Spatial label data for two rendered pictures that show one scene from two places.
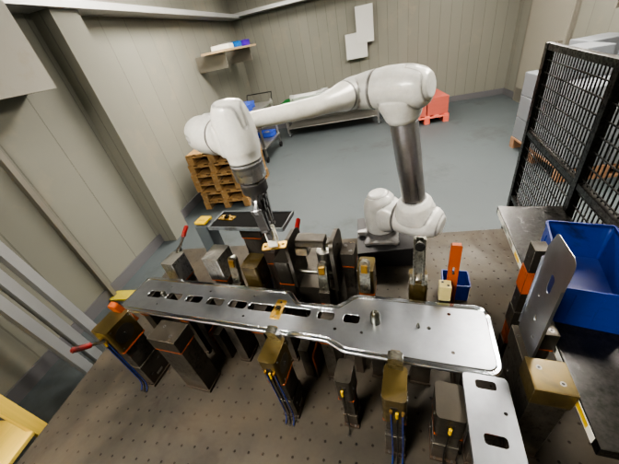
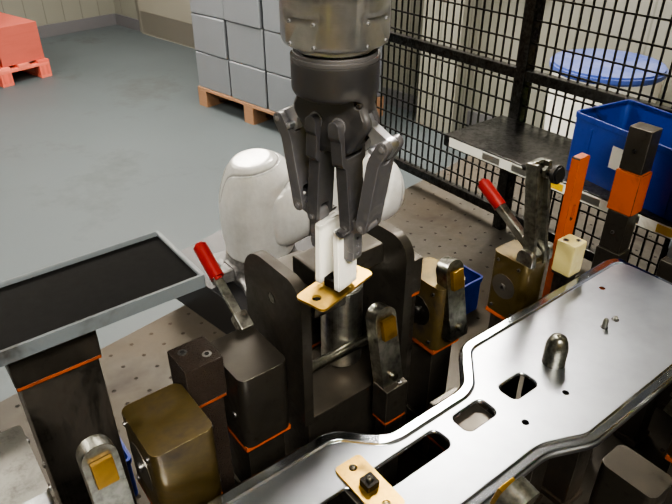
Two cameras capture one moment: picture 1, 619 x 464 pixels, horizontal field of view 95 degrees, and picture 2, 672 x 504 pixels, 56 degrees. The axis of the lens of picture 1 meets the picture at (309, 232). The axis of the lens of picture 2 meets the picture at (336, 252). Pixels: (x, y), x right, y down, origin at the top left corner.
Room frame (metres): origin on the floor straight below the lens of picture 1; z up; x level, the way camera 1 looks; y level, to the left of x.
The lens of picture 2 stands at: (0.52, 0.59, 1.60)
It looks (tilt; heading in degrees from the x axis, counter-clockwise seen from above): 32 degrees down; 298
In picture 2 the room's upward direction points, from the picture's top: straight up
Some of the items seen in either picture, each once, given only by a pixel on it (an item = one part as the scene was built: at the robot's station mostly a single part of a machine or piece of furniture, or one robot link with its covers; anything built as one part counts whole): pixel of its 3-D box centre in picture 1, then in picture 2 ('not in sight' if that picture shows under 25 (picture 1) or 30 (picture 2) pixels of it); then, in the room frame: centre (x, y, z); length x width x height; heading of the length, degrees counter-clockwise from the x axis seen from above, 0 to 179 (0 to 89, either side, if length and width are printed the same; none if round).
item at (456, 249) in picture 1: (449, 301); (552, 284); (0.62, -0.41, 0.95); 0.03 x 0.01 x 0.50; 66
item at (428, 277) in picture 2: (369, 295); (420, 361); (0.77, -0.18, 0.88); 0.11 x 0.07 x 0.37; 156
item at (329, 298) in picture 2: (274, 244); (335, 281); (0.77, 0.12, 1.23); 0.08 x 0.04 x 0.01; 80
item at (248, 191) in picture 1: (256, 193); (335, 99); (0.77, 0.13, 1.42); 0.08 x 0.07 x 0.09; 170
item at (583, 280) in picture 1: (583, 271); (655, 158); (0.51, -0.73, 1.10); 0.30 x 0.17 x 0.13; 146
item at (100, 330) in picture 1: (133, 352); not in sight; (0.76, 0.79, 0.88); 0.14 x 0.09 x 0.36; 156
